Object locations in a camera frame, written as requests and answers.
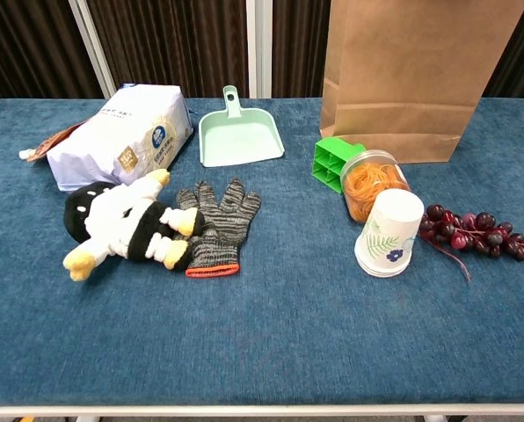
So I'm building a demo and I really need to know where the dark brown pleated curtain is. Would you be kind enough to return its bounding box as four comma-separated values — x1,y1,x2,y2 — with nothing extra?
272,0,333,99
0,0,105,106
484,0,524,103
87,0,249,99

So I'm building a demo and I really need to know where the white tissue pack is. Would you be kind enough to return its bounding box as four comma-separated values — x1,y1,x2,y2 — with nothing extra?
46,82,194,193

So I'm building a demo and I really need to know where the white floral paper cup stack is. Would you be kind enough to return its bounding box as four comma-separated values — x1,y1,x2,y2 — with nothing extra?
353,189,425,279

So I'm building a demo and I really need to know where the mint green dustpan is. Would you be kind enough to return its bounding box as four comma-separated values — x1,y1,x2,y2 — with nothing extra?
198,84,286,169

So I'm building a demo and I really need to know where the black and white plush toy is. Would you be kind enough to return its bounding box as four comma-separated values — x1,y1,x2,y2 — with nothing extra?
62,168,206,282

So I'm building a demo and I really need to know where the orange spout pouch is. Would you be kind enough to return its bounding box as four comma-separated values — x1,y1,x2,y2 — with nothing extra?
18,119,87,163

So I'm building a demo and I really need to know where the green plastic grid block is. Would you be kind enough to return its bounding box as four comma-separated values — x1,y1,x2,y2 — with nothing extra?
310,136,368,195

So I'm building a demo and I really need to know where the blue felt table cover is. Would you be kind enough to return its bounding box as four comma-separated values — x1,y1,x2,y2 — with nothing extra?
0,97,524,408

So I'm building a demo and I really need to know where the grey striped knit glove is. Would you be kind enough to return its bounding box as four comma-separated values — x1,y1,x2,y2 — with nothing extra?
175,178,262,279

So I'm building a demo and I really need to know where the white metal partition post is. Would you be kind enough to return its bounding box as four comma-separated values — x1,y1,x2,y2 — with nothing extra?
245,0,273,99
67,0,117,100

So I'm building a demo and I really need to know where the clear jar of rubber bands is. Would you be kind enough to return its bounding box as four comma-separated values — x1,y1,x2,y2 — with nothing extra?
339,149,411,224

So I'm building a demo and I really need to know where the dark red grape bunch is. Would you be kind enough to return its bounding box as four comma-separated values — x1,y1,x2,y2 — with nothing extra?
418,203,524,282

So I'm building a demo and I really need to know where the white metal table frame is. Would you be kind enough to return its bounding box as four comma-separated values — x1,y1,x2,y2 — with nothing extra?
0,403,524,422

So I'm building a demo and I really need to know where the brown paper shopping bag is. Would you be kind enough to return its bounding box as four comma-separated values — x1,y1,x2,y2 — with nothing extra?
318,0,524,164

